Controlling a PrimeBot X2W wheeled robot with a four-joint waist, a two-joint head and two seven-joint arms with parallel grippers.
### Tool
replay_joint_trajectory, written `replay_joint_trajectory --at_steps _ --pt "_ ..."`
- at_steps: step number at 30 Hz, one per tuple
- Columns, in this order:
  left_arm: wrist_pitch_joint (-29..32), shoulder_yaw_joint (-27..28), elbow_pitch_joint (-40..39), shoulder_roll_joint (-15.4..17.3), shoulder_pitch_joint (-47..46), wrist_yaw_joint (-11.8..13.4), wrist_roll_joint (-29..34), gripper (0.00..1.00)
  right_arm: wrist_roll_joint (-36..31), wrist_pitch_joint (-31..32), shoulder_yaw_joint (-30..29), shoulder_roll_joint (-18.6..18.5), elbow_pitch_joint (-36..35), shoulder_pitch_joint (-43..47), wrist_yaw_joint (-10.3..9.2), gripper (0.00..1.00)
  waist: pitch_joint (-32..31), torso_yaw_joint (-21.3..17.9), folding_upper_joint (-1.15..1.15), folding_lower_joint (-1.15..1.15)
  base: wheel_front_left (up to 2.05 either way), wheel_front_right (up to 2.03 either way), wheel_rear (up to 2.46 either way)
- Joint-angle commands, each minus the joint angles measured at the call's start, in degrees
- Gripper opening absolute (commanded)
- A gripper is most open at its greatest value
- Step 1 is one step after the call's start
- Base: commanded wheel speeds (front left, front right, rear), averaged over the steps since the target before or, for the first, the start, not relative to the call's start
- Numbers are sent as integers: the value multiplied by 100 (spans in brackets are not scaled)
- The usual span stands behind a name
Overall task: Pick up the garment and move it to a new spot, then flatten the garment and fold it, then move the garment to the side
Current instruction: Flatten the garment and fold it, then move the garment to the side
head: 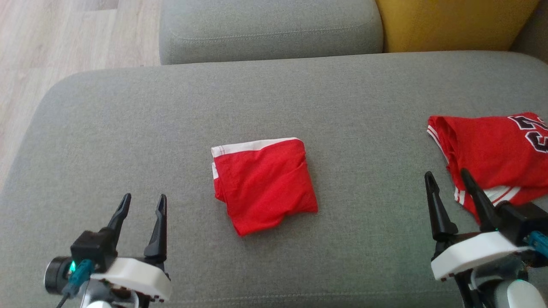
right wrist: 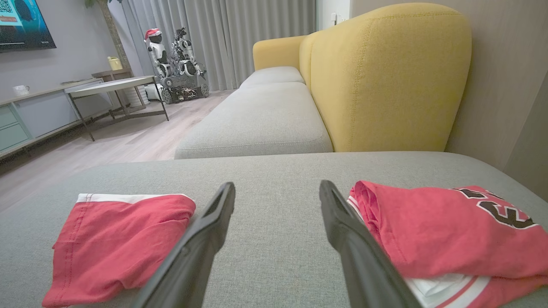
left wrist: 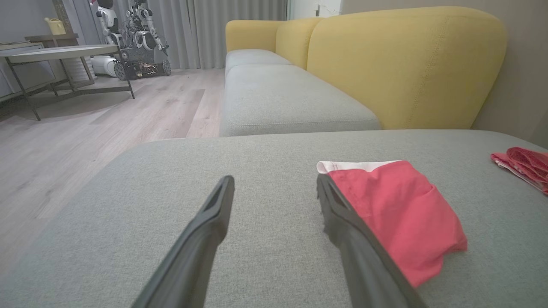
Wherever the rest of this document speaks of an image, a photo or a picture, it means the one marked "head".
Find teal plug right camera cable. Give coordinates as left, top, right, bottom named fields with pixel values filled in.
left=527, top=231, right=548, bottom=258

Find teal plug camera cable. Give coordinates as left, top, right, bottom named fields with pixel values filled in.
left=527, top=231, right=548, bottom=258
left=55, top=258, right=95, bottom=308

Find red white-trimmed basketball shorts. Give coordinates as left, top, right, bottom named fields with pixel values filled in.
left=210, top=137, right=319, bottom=237

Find grey back cushion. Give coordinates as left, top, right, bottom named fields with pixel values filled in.
left=158, top=0, right=384, bottom=66

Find teal plug left camera cable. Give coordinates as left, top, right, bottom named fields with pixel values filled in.
left=55, top=258, right=95, bottom=308

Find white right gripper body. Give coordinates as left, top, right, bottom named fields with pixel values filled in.
left=431, top=231, right=536, bottom=282

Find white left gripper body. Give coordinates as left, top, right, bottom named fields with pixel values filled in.
left=90, top=257, right=173, bottom=302

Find grey and yellow sofa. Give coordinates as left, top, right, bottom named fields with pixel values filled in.
left=0, top=50, right=548, bottom=308

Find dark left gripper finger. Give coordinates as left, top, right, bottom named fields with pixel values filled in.
left=107, top=193, right=132, bottom=234
left=143, top=194, right=168, bottom=263

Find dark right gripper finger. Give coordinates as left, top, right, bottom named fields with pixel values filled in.
left=424, top=171, right=459, bottom=243
left=460, top=168, right=502, bottom=232

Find wide yellow sofa backrest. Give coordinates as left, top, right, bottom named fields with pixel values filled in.
left=375, top=0, right=541, bottom=53

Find red basketball jersey shirt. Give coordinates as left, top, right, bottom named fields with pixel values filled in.
left=426, top=112, right=548, bottom=225

